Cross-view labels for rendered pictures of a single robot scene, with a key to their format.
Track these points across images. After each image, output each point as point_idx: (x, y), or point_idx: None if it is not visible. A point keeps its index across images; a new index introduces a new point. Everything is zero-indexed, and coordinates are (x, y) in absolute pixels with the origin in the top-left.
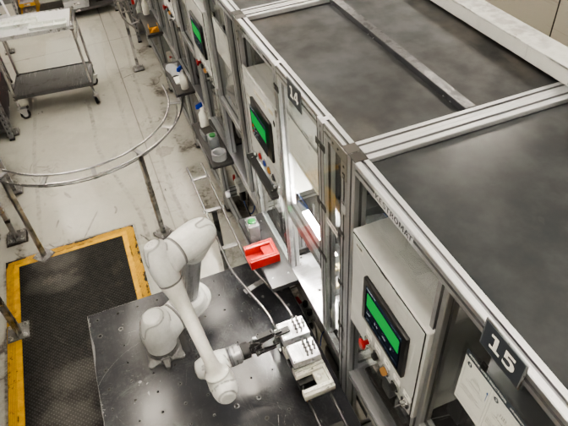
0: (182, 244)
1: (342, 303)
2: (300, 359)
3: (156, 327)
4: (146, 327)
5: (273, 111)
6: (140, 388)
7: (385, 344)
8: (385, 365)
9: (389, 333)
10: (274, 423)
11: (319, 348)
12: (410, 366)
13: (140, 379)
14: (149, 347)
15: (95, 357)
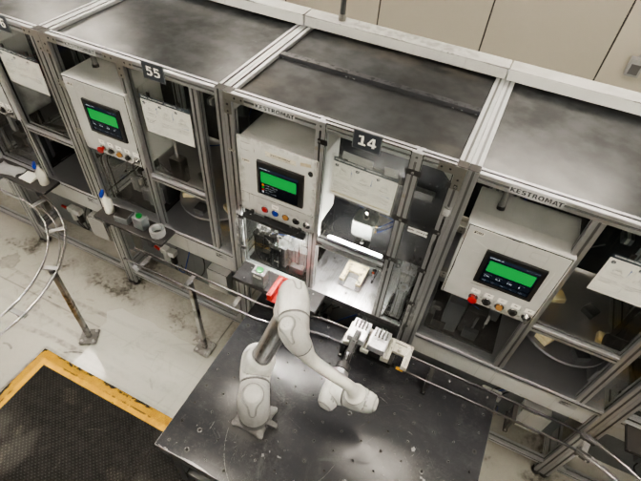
0: (303, 308)
1: (418, 285)
2: (384, 345)
3: (263, 399)
4: (256, 405)
5: (313, 164)
6: (268, 459)
7: (512, 286)
8: (499, 303)
9: (521, 277)
10: (382, 404)
11: None
12: (542, 289)
13: (260, 452)
14: (258, 421)
15: (201, 469)
